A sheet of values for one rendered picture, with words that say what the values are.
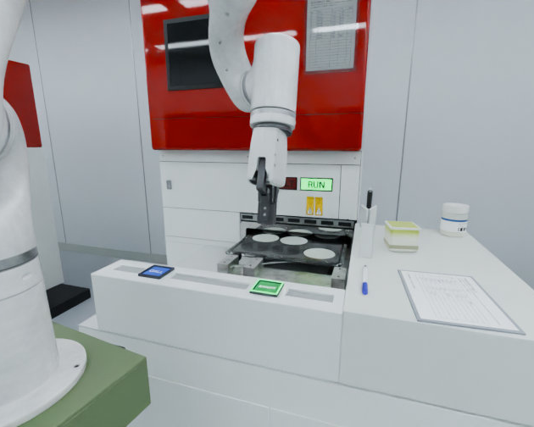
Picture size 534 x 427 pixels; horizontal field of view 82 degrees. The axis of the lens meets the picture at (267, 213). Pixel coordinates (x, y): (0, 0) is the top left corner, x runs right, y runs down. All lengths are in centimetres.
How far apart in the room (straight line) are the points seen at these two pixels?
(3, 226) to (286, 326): 45
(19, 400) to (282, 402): 42
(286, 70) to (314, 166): 59
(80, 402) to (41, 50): 397
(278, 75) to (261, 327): 46
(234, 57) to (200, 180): 72
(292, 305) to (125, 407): 30
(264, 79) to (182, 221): 91
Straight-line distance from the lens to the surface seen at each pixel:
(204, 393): 77
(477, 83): 273
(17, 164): 57
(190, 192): 133
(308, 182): 114
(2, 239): 49
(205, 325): 67
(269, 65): 59
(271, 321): 60
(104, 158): 369
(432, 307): 62
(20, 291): 51
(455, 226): 109
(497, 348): 61
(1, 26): 49
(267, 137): 54
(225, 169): 124
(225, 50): 65
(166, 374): 80
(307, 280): 87
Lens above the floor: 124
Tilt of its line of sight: 13 degrees down
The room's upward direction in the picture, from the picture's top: straight up
